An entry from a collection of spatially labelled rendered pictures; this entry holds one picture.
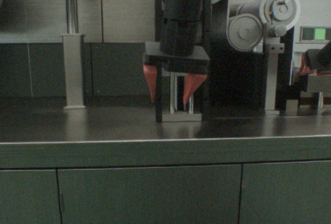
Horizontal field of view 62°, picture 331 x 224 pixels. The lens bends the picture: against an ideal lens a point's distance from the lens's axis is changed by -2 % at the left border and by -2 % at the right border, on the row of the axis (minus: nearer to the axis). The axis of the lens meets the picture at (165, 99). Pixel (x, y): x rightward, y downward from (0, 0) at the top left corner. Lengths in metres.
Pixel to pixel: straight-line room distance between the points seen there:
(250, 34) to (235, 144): 0.43
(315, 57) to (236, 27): 0.27
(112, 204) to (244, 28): 0.70
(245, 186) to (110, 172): 0.37
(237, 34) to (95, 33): 0.62
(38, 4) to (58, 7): 0.09
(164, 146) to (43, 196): 0.35
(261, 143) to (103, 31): 0.84
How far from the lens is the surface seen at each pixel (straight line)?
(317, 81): 1.11
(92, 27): 1.31
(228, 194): 0.83
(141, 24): 1.29
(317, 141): 0.84
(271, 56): 1.01
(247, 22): 1.03
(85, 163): 0.77
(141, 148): 0.71
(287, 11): 1.06
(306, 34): 1.48
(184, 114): 0.86
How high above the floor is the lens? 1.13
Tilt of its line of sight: 11 degrees down
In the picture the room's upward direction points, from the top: straight up
